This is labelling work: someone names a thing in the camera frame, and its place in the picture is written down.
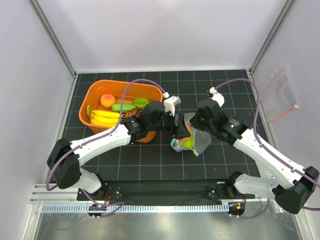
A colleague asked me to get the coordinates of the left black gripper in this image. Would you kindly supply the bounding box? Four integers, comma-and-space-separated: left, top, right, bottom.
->
148, 108, 190, 139

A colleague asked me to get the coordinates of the green pear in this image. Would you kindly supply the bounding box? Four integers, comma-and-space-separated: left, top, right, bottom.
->
180, 137, 194, 149

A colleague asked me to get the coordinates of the peach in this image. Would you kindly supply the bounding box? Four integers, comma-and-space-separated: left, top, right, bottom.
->
184, 119, 194, 140
100, 93, 116, 109

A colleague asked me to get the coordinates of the clear zip top bag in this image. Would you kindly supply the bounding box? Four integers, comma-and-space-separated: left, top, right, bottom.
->
170, 112, 212, 156

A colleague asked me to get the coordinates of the yellow banana bunch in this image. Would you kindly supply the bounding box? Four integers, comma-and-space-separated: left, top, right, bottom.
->
88, 110, 120, 128

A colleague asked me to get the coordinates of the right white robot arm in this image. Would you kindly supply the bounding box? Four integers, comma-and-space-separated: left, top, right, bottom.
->
190, 98, 320, 214

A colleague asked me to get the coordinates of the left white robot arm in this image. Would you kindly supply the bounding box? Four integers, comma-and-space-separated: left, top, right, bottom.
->
46, 101, 191, 200

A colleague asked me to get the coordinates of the black grid mat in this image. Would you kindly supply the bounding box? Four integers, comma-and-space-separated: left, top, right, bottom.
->
62, 69, 262, 181

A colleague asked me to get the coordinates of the green starfruit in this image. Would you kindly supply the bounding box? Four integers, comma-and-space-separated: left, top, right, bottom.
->
132, 97, 150, 109

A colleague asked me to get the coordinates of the orange plastic basket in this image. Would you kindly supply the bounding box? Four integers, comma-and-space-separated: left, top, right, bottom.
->
78, 79, 165, 142

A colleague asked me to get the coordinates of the yellow starfruit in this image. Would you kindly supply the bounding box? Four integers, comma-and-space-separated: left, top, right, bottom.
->
86, 105, 93, 118

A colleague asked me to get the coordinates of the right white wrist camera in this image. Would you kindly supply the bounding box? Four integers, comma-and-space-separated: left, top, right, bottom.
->
208, 87, 225, 107

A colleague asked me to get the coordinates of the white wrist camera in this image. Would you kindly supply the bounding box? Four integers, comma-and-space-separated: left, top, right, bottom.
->
208, 87, 225, 107
163, 95, 181, 116

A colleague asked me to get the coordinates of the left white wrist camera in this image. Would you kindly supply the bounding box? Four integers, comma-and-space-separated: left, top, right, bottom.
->
163, 95, 181, 116

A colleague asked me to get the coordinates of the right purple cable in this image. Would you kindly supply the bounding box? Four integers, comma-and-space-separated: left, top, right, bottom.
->
214, 78, 320, 220

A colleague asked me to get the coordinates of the purple cable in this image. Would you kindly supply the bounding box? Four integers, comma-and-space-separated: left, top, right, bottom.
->
214, 78, 320, 220
45, 78, 171, 219

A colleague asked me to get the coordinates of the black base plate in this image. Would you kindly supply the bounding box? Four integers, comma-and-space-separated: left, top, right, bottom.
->
76, 179, 256, 206

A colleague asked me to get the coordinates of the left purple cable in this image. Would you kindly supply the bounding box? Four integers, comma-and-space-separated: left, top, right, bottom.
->
45, 78, 171, 219

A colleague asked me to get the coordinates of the slotted cable duct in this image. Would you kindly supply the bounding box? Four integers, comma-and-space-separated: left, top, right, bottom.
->
41, 202, 229, 214

